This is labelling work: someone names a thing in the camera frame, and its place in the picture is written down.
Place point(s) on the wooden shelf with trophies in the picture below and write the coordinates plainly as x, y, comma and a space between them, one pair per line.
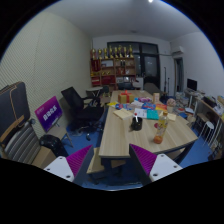
112, 66

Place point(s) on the black computer monitor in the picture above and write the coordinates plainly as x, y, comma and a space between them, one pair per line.
192, 84

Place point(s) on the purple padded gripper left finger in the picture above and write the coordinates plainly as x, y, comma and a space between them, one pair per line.
74, 167

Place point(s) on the yellow gift box red ribbon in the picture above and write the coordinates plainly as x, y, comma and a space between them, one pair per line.
125, 97

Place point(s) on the purple sign board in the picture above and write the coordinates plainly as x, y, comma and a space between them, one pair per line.
49, 113

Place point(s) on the black bag on floor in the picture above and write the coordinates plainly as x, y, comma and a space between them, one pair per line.
53, 143

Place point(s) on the wooden table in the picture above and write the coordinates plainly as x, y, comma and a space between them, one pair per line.
117, 136

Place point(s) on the white stool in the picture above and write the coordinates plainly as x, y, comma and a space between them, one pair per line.
207, 130

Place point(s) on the black folding case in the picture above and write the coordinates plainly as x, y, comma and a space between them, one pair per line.
14, 108

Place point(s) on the teal book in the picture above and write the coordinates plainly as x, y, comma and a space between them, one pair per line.
152, 115

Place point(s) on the white air conditioner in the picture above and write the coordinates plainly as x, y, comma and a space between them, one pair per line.
177, 50

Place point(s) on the plastic bottle with orange liquid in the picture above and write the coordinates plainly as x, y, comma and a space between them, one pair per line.
161, 128

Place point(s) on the black office chair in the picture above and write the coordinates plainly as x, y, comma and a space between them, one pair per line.
86, 112

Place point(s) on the black cup on table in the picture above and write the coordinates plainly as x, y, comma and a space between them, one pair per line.
136, 124

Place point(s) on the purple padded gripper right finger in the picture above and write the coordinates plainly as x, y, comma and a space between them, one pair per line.
151, 167

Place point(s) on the brown cardboard carton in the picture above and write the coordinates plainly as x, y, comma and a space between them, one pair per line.
156, 98

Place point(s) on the light wooden box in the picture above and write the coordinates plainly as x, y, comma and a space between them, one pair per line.
123, 114

